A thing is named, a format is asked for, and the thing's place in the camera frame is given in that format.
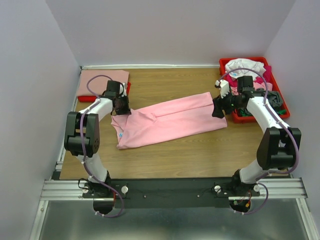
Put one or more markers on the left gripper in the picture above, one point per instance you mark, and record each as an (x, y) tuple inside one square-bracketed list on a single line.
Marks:
[(126, 110)]

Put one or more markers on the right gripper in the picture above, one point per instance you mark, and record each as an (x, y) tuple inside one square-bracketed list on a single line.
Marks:
[(219, 105)]

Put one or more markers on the light pink t-shirt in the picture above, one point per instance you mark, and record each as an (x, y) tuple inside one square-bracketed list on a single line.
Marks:
[(167, 121)]

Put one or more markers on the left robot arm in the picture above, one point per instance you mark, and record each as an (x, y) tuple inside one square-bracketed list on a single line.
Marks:
[(82, 132)]

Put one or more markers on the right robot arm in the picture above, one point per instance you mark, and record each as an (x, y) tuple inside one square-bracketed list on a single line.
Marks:
[(278, 151)]

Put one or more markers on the salmon pink garment in bin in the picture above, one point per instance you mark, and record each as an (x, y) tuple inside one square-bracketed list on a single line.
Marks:
[(234, 90)]

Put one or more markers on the green garment in bin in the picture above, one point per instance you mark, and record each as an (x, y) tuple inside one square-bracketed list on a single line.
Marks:
[(243, 112)]

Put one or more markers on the folded pink t-shirt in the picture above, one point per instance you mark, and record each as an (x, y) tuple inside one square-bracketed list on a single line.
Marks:
[(99, 84)]

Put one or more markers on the folded red t-shirt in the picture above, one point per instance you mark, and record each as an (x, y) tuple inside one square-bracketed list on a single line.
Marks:
[(92, 98)]

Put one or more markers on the white t-shirt in bin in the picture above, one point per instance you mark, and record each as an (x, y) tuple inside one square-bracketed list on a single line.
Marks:
[(244, 67)]

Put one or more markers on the red plastic bin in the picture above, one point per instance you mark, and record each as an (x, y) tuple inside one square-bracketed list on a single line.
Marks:
[(250, 119)]

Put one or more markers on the grey garment in bin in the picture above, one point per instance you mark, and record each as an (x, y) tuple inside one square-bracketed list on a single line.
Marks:
[(274, 98)]

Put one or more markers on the magenta garment in bin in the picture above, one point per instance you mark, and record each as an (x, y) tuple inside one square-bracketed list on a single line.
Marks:
[(267, 76)]

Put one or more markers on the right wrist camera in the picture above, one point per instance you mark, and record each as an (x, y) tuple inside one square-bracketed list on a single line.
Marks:
[(223, 86)]

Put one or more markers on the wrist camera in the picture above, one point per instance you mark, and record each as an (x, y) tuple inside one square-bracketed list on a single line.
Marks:
[(223, 86), (122, 89)]

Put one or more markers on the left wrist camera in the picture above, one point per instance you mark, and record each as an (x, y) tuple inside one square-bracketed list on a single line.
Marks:
[(122, 89)]

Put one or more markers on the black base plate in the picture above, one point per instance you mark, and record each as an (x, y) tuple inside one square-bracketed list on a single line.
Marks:
[(180, 196)]

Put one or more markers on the aluminium frame rail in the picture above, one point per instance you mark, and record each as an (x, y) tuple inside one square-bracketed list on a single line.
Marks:
[(197, 160)]

